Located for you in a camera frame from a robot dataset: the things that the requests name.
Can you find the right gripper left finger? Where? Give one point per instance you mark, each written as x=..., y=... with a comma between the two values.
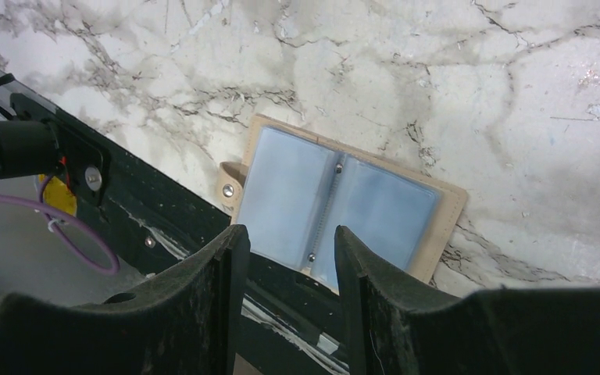
x=184, y=320

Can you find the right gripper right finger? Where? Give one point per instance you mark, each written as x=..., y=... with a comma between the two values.
x=396, y=324

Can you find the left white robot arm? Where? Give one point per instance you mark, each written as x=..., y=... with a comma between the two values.
x=28, y=148

